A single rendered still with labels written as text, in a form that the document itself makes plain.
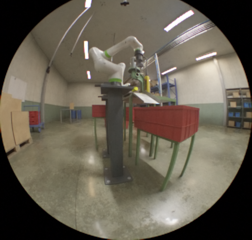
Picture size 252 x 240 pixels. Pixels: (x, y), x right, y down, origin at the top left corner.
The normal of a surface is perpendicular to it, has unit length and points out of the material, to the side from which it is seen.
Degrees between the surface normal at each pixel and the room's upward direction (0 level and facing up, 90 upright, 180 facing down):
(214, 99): 90
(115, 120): 90
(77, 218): 0
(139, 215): 0
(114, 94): 90
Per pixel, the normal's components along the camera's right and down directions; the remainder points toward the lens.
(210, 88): -0.93, 0.01
